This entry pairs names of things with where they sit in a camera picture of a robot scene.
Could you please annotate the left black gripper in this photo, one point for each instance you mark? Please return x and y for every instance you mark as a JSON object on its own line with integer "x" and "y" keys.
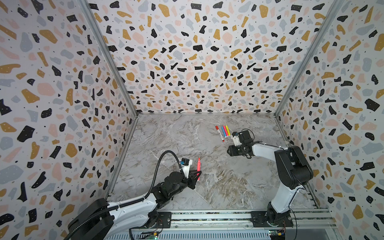
{"x": 191, "y": 182}

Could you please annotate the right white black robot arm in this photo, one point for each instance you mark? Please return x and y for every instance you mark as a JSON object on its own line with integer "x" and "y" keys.
{"x": 293, "y": 171}

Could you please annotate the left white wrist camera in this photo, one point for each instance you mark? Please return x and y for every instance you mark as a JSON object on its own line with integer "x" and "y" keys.
{"x": 185, "y": 166}

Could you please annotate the red pink marker pen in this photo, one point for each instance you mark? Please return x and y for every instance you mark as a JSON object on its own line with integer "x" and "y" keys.
{"x": 199, "y": 167}

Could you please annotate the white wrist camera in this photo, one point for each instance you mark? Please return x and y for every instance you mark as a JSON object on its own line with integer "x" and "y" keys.
{"x": 244, "y": 137}
{"x": 185, "y": 166}

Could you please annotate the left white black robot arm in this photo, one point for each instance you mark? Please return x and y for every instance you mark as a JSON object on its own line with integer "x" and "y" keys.
{"x": 104, "y": 219}

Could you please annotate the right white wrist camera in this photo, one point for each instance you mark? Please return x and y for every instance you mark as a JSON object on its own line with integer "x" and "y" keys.
{"x": 244, "y": 137}

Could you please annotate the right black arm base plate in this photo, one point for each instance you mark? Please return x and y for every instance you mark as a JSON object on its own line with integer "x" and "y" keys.
{"x": 266, "y": 219}

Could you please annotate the yellow highlighter pen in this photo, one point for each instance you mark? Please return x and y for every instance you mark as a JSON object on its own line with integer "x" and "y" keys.
{"x": 228, "y": 131}

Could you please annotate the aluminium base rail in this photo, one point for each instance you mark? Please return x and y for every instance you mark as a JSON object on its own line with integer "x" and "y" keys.
{"x": 301, "y": 224}

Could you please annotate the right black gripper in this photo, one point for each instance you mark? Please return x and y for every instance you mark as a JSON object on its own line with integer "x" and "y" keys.
{"x": 233, "y": 150}

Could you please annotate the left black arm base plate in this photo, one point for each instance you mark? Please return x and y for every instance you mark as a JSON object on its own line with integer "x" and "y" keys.
{"x": 157, "y": 220}

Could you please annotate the thin white red pen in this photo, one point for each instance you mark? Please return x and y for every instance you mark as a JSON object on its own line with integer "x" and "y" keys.
{"x": 220, "y": 134}

